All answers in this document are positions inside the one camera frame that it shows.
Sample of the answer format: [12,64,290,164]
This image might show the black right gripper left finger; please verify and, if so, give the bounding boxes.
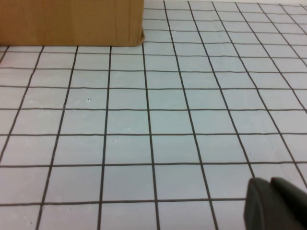
[243,177,305,230]

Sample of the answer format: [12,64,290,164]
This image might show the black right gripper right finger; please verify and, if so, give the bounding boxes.
[270,176,307,230]

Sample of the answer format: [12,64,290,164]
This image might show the cardboard box with clear tape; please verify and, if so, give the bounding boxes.
[0,0,146,47]

